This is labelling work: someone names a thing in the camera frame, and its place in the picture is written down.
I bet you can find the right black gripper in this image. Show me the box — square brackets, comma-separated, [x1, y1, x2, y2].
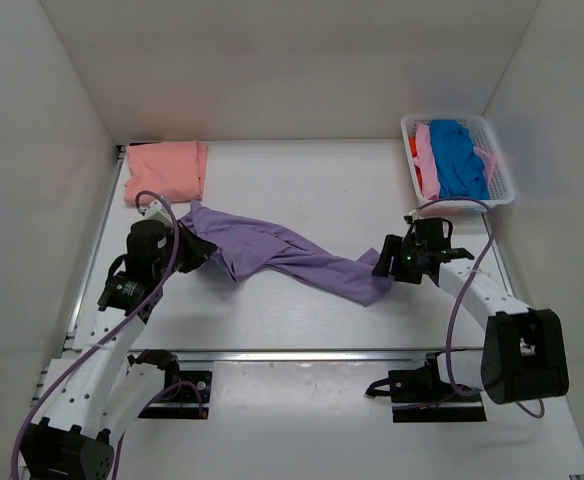
[373, 235, 425, 284]

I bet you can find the purple t-shirt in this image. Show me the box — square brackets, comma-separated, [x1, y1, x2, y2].
[181, 201, 392, 307]

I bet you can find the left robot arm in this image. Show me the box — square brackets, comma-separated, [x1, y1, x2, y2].
[16, 220, 217, 479]

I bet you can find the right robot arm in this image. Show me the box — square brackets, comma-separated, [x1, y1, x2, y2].
[373, 218, 569, 405]

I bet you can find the folded salmon pink t-shirt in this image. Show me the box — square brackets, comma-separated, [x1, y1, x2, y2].
[124, 141, 208, 205]

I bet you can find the light pink t-shirt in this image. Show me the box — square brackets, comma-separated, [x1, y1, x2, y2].
[413, 123, 497, 200]

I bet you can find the blue t-shirt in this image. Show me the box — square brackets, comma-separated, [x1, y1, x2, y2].
[429, 119, 489, 200]

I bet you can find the white plastic basket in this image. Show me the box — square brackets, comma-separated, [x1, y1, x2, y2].
[401, 113, 515, 216]

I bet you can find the orange t-shirt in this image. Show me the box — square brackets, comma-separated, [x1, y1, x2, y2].
[408, 136, 422, 191]

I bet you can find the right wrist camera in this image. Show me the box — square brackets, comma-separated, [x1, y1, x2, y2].
[404, 210, 426, 225]

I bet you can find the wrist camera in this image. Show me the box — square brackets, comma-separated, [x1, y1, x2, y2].
[404, 210, 426, 225]
[140, 201, 173, 227]

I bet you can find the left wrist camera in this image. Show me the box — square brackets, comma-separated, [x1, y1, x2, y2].
[140, 201, 173, 227]

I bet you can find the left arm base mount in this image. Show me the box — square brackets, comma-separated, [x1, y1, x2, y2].
[127, 350, 213, 420]

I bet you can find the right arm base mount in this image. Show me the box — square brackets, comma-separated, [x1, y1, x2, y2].
[364, 354, 487, 424]

